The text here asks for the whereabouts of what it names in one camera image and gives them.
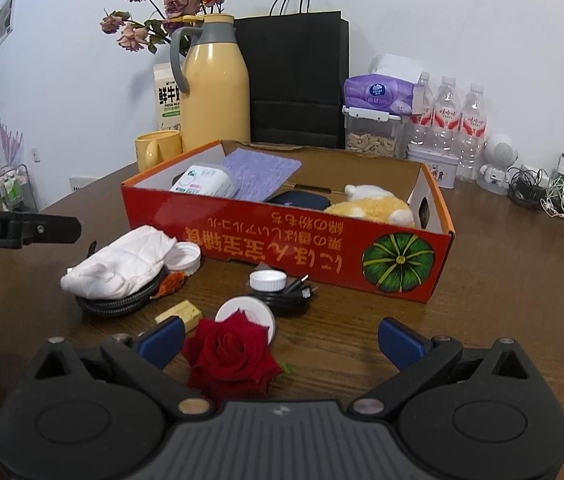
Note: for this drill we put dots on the white robot speaker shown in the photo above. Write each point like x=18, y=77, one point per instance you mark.
x=501, y=152

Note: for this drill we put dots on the large white bottle cap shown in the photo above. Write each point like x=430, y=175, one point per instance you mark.
x=184, y=260

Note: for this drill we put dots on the orange dried petal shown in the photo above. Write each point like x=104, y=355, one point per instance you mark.
x=172, y=284

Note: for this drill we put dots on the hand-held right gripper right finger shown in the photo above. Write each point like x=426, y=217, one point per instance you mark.
x=399, y=342

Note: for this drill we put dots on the red cardboard box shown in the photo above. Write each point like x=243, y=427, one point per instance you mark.
x=287, y=240

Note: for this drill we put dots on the purple tissue pack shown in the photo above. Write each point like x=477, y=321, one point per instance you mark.
x=376, y=92

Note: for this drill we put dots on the clear nut container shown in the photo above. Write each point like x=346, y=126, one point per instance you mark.
x=369, y=142

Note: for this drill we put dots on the small white bottle cap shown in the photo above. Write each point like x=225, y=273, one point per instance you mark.
x=268, y=280

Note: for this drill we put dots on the black paper bag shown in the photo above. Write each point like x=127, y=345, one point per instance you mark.
x=292, y=70

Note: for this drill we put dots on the yellow sheep plush toy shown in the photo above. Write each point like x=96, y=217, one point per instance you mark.
x=366, y=207

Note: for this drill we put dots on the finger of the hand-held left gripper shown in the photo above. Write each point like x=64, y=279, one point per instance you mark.
x=57, y=230

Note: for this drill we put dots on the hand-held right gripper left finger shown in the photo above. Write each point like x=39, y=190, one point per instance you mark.
x=162, y=342

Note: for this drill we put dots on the purple linen pouch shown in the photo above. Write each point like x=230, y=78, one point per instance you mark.
x=262, y=172

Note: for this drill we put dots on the white milk carton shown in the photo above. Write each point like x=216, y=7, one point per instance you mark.
x=167, y=100

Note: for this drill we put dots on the yellow mug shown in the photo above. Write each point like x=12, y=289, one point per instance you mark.
x=162, y=147

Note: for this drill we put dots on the white wet wipes pack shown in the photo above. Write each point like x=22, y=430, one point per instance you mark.
x=202, y=180

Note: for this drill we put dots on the white cloth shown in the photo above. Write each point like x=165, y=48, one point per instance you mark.
x=117, y=265

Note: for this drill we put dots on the clear water bottle red label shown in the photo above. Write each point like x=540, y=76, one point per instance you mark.
x=474, y=125
x=424, y=110
x=446, y=115

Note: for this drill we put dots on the white wall socket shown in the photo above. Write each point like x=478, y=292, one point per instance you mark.
x=83, y=183

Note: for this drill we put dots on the yellow thermos jug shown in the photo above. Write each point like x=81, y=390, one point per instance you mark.
x=214, y=100

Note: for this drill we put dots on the dried pink rose bouquet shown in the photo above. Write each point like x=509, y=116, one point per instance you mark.
x=182, y=5

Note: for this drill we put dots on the pale yellow block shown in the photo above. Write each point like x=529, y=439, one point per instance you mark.
x=184, y=312

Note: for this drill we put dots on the navy zip case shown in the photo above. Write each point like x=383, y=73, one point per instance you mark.
x=297, y=199

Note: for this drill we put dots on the white metal tin box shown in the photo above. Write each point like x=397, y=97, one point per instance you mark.
x=431, y=167

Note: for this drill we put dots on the red rose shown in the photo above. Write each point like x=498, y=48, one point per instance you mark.
x=232, y=355

